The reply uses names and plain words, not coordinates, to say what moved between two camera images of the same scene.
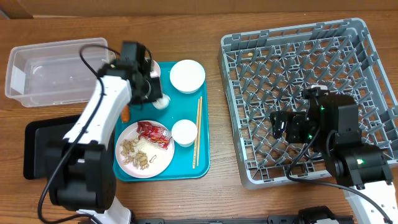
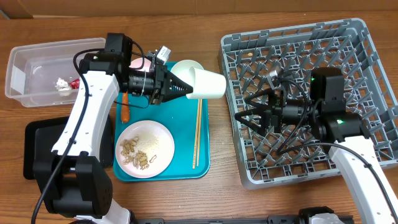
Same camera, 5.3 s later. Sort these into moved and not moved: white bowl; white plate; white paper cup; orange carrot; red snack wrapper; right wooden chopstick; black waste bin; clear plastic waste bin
Moved: red snack wrapper; white paper cup
Not moved: orange carrot; black waste bin; white plate; right wooden chopstick; white bowl; clear plastic waste bin
